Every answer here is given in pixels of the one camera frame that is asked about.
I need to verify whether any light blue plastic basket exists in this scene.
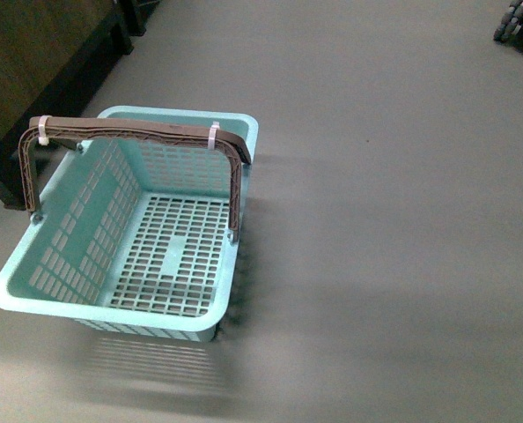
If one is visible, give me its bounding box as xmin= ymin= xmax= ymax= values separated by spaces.
xmin=0 ymin=107 xmax=259 ymax=342

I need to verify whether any white zip tie right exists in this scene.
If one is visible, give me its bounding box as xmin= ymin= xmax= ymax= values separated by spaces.
xmin=207 ymin=122 xmax=220 ymax=151

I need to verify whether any dark wooden display stand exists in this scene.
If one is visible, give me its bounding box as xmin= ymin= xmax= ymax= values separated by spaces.
xmin=0 ymin=1 xmax=146 ymax=210

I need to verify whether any brown basket handle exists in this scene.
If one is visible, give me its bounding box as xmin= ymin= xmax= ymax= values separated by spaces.
xmin=18 ymin=116 xmax=252 ymax=242

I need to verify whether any white zip tie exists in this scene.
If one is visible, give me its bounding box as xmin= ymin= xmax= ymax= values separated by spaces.
xmin=207 ymin=122 xmax=220 ymax=151
xmin=37 ymin=115 xmax=50 ymax=146

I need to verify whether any white zip tie left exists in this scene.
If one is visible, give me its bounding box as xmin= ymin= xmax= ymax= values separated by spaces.
xmin=37 ymin=115 xmax=50 ymax=146

